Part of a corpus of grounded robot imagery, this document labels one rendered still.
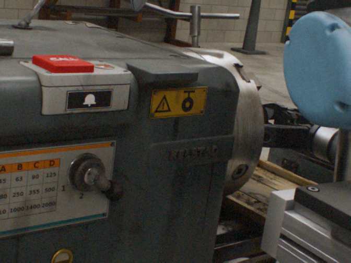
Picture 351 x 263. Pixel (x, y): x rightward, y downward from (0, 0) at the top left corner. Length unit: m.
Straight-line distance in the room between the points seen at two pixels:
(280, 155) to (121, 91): 1.06
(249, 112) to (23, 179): 0.51
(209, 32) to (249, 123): 9.50
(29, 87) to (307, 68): 0.34
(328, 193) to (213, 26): 9.99
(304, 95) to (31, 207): 0.42
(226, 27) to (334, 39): 10.36
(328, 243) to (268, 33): 10.99
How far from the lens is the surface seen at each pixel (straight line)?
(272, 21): 11.83
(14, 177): 0.89
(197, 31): 1.34
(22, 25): 1.18
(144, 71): 0.93
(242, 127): 1.23
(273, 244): 0.94
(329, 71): 0.66
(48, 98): 0.83
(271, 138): 1.37
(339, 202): 0.81
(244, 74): 1.29
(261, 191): 1.61
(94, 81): 0.86
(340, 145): 1.19
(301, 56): 0.69
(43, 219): 0.94
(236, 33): 11.19
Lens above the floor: 1.43
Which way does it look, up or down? 16 degrees down
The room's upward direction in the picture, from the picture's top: 8 degrees clockwise
